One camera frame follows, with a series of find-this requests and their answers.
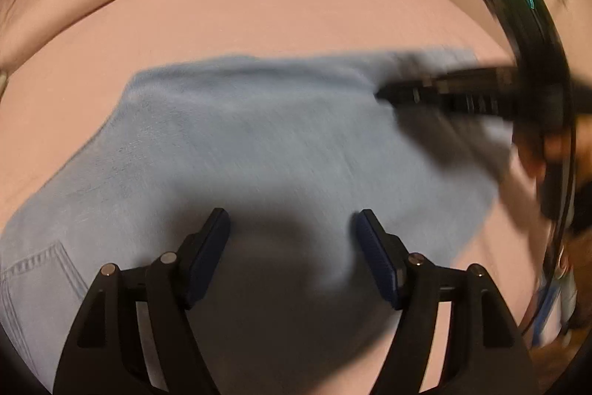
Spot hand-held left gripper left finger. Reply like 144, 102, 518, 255
53, 207, 231, 395

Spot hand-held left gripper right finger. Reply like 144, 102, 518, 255
354, 210, 539, 395

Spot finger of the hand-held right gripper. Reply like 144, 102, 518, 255
407, 66, 513, 93
377, 83, 515, 119

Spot light blue denim pants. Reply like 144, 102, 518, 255
0, 48, 514, 395

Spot white handwritten paper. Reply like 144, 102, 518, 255
529, 272, 579, 347

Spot pink sofa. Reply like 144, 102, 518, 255
0, 0, 583, 395

